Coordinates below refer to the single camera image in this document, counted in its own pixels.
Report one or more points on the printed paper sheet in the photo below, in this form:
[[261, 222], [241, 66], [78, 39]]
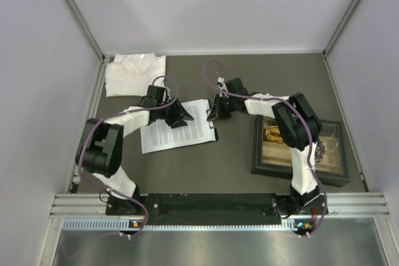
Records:
[[159, 136]]

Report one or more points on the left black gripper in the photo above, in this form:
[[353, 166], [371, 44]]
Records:
[[179, 115]]

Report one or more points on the black clipboard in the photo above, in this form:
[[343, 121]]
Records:
[[212, 126]]

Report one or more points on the dark patterned item in box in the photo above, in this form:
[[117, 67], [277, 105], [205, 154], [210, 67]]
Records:
[[319, 151]]

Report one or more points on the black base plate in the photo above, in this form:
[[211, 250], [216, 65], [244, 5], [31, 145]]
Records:
[[186, 207]]

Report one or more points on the yellow rubber bands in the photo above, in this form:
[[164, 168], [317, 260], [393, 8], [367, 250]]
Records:
[[272, 134]]

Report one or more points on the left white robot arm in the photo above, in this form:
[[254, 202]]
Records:
[[101, 145]]

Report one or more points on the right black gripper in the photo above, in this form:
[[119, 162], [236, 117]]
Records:
[[221, 114]]

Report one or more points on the folded white shirt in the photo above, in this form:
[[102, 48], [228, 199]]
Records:
[[130, 75]]

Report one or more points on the slotted cable duct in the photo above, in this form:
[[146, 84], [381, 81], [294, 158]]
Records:
[[130, 225]]

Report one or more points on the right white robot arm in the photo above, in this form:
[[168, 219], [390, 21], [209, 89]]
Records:
[[298, 126]]

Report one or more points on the dark framed compartment box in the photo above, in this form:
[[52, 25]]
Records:
[[274, 160]]

